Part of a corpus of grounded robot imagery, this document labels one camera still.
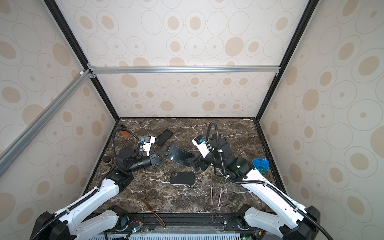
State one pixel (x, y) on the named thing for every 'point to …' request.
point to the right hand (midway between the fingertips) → (194, 154)
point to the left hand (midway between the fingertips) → (172, 155)
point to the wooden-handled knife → (161, 220)
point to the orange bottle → (126, 134)
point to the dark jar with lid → (107, 160)
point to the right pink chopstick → (220, 197)
